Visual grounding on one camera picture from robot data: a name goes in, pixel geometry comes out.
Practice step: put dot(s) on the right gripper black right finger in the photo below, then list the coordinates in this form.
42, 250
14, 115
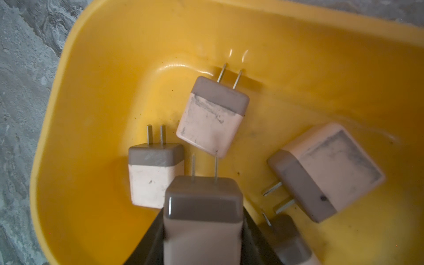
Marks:
255, 249

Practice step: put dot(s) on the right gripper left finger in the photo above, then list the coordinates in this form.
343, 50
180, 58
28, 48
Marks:
150, 250

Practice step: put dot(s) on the pink plug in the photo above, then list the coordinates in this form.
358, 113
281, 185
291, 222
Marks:
203, 220
152, 168
213, 115
325, 170
286, 240

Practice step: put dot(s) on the yellow plastic tray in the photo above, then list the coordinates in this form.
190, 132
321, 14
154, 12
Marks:
128, 64

